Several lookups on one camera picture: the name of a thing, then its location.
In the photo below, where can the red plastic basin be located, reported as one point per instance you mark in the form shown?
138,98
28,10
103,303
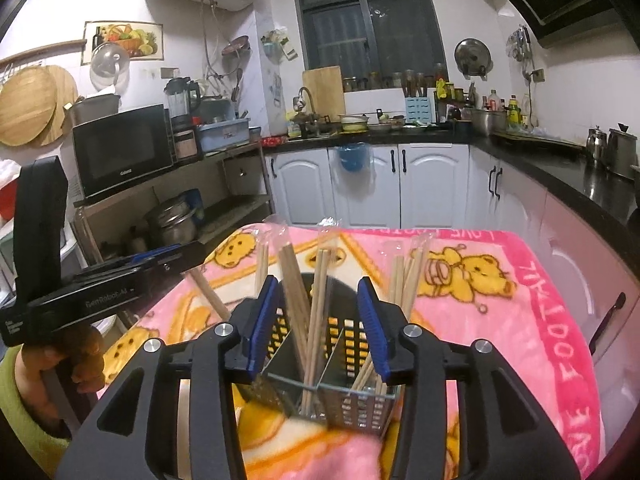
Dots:
8,200

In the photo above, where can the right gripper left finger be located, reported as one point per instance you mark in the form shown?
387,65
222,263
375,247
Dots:
132,432

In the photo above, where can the black microwave oven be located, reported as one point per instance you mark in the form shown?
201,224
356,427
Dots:
109,152

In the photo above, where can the round bamboo tray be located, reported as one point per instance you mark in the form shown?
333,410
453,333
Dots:
33,105

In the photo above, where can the green sleeve forearm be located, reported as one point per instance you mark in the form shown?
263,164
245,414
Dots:
31,453

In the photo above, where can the wooden cutting board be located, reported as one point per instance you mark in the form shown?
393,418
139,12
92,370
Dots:
326,88

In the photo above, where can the blue knife block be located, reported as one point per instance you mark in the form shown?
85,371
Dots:
419,110

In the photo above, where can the pink cartoon blanket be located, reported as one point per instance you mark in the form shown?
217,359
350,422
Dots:
475,284

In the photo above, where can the steel stock pot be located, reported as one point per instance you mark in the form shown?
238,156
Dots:
171,223

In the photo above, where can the fruit picture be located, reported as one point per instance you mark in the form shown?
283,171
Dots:
141,40

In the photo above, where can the glass pot lid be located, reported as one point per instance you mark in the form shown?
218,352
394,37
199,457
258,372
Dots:
109,65

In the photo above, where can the dark kitchen window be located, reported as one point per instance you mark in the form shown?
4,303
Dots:
363,37

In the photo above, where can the person left hand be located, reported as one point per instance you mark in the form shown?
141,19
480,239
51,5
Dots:
80,351

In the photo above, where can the hanging pot lid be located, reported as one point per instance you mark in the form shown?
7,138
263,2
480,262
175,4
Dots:
473,58

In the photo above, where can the blue hanging bag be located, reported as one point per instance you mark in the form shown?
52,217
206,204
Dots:
354,157

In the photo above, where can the metal shelf rack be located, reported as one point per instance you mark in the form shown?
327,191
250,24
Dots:
206,200

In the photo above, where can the steel pot on counter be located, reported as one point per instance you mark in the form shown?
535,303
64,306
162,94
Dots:
485,122

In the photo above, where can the chopstick pair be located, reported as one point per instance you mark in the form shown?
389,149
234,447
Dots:
210,295
327,243
404,265
261,269
296,297

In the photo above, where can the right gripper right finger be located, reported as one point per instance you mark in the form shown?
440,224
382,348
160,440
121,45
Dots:
504,431

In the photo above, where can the blue dish tray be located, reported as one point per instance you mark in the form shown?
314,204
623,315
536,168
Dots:
216,137

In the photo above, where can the black blender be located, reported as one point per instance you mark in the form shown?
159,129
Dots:
183,98

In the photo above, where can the small steel teapot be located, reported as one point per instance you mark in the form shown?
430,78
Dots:
596,145

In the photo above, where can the dark green utensil basket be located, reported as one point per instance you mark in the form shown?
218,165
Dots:
331,398

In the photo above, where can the steel kettle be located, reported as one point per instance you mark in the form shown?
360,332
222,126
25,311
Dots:
621,152

